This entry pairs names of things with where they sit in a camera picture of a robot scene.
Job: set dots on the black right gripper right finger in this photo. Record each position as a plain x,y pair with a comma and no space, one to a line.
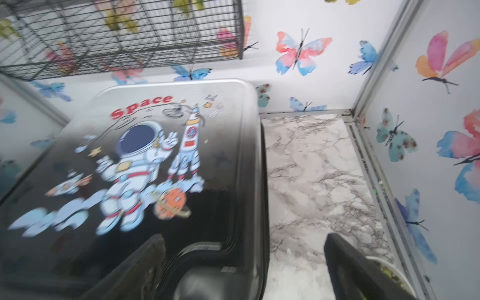
354,277

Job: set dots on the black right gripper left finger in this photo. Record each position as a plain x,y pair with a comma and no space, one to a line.
137,277

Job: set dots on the space print kids suitcase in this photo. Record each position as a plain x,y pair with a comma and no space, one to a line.
185,160

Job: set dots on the small white pot green plant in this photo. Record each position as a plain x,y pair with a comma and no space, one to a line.
393,274

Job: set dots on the black wire wall basket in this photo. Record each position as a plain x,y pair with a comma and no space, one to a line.
51,39

